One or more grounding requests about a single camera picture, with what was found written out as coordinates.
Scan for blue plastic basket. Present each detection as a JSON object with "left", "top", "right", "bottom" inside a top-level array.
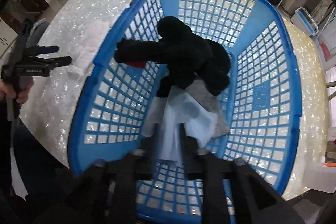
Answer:
[{"left": 68, "top": 0, "right": 302, "bottom": 223}]

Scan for person's left hand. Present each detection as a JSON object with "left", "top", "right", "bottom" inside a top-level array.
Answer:
[{"left": 0, "top": 77, "right": 35, "bottom": 105}]

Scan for grey chair with lace cover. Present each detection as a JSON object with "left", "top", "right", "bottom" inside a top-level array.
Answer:
[{"left": 26, "top": 19, "right": 49, "bottom": 48}]

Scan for white fluffy cloth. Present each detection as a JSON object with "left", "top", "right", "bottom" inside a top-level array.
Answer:
[{"left": 67, "top": 20, "right": 109, "bottom": 77}]

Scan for white plastic bottle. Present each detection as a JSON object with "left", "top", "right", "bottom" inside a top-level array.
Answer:
[{"left": 302, "top": 162, "right": 336, "bottom": 193}]

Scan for white blue storage box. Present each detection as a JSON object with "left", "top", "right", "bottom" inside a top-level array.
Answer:
[{"left": 290, "top": 7, "right": 319, "bottom": 36}]

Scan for light blue cloth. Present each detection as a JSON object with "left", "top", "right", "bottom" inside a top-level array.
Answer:
[{"left": 141, "top": 86, "right": 219, "bottom": 166}]

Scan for grey cloth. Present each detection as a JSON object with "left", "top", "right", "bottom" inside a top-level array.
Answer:
[{"left": 186, "top": 79, "right": 230, "bottom": 138}]

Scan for black plush toy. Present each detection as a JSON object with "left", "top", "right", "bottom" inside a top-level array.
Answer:
[{"left": 114, "top": 16, "right": 231, "bottom": 96}]

